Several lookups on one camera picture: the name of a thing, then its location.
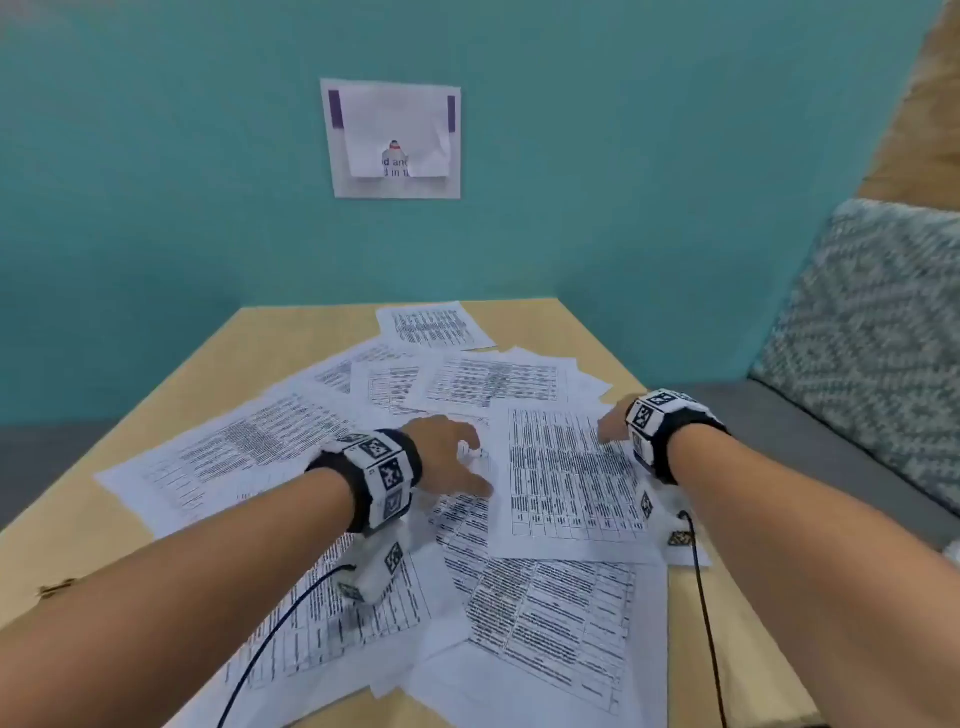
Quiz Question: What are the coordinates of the person's left hand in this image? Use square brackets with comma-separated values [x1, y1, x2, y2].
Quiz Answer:
[397, 416, 497, 501]

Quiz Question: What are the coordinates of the person's right hand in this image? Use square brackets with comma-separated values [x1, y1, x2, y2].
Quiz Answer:
[597, 396, 639, 445]

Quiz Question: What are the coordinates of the white printed table page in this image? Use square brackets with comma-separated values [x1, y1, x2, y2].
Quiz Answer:
[486, 407, 664, 565]

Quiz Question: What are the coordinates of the person's right forearm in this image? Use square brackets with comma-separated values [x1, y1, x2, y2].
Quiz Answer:
[663, 430, 960, 728]

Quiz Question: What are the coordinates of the person's left forearm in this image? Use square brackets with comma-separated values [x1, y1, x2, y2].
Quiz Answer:
[0, 471, 358, 728]

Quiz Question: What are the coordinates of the black wristband with marker tiles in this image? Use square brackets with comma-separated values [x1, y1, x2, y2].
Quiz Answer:
[304, 428, 424, 536]
[624, 387, 732, 488]

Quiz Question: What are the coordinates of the pile of printed paper sheets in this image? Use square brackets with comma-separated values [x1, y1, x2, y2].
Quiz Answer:
[93, 300, 715, 728]

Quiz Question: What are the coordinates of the grey sofa seat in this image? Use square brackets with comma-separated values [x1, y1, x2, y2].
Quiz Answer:
[666, 378, 960, 555]

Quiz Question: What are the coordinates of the grey white patterned cushion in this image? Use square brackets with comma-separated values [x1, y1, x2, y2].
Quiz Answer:
[748, 198, 960, 520]

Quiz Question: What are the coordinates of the white wrist camera unit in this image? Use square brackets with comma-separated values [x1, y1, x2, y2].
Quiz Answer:
[336, 517, 411, 606]
[636, 490, 700, 568]

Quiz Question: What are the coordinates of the black cable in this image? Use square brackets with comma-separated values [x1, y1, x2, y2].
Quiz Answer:
[216, 564, 360, 728]
[678, 510, 730, 728]

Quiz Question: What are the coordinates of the white wall notice sheet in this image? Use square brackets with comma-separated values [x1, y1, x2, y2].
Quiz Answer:
[319, 77, 463, 201]

